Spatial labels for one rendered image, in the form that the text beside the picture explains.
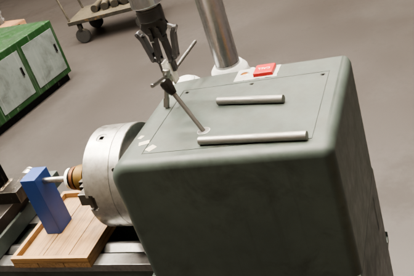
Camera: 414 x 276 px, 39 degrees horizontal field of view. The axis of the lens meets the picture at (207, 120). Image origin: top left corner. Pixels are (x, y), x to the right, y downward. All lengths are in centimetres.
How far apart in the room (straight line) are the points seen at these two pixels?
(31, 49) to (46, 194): 400
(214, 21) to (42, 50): 395
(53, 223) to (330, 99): 104
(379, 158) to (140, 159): 219
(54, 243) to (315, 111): 102
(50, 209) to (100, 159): 40
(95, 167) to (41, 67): 434
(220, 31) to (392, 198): 142
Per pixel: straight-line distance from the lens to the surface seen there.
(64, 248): 200
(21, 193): 220
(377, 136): 370
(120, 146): 169
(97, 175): 170
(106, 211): 174
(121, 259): 187
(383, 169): 341
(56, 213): 206
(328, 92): 155
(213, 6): 220
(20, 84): 580
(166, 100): 171
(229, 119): 154
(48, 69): 607
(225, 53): 228
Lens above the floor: 195
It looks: 26 degrees down
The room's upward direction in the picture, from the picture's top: 18 degrees counter-clockwise
